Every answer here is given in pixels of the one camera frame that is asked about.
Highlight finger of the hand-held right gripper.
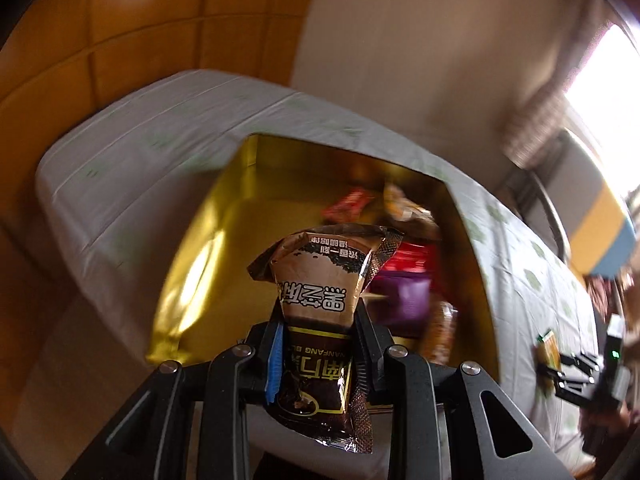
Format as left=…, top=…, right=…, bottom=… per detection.
left=540, top=365, right=598, bottom=407
left=560, top=351, right=603, bottom=373

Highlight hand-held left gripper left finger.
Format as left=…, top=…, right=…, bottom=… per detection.
left=62, top=317, right=286, bottom=480

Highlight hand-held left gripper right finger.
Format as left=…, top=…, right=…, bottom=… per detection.
left=352, top=305, right=573, bottom=480

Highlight cracker packet with green ends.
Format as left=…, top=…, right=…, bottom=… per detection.
left=532, top=330, right=563, bottom=368

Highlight purple snack packet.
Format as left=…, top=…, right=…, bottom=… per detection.
left=367, top=270, right=433, bottom=336

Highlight long orange cartoon packet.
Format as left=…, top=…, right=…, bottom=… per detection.
left=422, top=300, right=458, bottom=361

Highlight brown sesame drink packet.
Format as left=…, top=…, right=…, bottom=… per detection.
left=247, top=224, right=403, bottom=453

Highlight gold tin box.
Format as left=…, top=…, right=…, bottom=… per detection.
left=145, top=134, right=501, bottom=381

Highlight beige nut snack packet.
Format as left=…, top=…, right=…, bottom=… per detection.
left=382, top=184, right=436, bottom=226

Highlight red label snack packet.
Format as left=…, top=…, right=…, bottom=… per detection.
left=322, top=187, right=376, bottom=223

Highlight pink clothes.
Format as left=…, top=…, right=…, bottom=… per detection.
left=585, top=275, right=631, bottom=311

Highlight grey yellow blue armchair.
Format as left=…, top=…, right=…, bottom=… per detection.
left=505, top=130, right=638, bottom=281

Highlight beige checked curtain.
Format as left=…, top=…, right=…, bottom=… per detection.
left=500, top=70, right=576, bottom=171

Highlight pale printed tablecloth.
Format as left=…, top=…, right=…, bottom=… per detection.
left=35, top=69, right=621, bottom=461

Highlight window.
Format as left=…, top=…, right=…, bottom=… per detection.
left=565, top=25, right=640, bottom=211

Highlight wooden wardrobe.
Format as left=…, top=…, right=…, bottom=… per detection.
left=0, top=0, right=326, bottom=461

